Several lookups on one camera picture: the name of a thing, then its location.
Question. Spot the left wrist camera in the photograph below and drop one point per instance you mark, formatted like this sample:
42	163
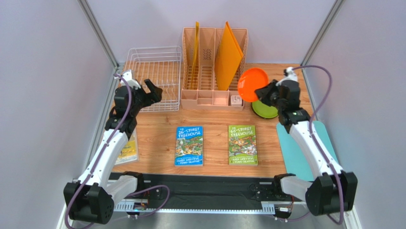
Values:
128	77

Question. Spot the thin orange folder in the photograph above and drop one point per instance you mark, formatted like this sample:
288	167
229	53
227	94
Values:
195	52

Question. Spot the red floral plate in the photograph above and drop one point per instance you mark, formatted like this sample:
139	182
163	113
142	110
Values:
253	108

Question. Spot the aluminium frame rail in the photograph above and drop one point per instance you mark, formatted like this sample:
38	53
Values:
93	200

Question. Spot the black base mat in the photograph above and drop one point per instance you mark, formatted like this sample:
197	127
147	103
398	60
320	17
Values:
210	193

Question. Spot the pink plastic file organizer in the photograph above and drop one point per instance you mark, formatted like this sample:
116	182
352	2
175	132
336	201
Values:
205	94

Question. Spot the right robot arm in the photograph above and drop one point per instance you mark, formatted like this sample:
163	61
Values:
317	158

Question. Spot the green treehouse book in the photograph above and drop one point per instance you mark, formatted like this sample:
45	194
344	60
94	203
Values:
242	145

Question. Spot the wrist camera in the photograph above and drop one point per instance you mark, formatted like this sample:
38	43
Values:
289	75
128	77

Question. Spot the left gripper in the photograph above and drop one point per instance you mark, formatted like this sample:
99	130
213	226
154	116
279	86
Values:
154	97

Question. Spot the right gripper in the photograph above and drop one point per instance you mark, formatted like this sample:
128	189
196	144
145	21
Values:
270	95

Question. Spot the yellow book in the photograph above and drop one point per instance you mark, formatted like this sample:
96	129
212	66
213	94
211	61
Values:
130	152

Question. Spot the large orange folder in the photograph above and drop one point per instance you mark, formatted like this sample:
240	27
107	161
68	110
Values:
228	58

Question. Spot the lime green plate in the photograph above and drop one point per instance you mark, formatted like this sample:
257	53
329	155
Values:
266	112

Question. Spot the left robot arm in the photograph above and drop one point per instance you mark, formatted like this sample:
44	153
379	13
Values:
104	155

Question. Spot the blue treehouse book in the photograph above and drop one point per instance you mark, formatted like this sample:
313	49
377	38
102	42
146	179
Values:
189	146

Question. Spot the white wire dish rack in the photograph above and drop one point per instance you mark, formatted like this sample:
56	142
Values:
162	65

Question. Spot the white power adapter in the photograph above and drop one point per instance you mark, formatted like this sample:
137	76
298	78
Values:
236	100

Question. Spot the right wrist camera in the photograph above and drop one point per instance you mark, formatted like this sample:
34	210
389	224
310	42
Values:
289	75

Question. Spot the orange plate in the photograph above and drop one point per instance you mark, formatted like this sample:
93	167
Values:
251	80

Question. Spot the teal cutting board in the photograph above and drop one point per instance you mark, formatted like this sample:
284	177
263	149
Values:
294	160

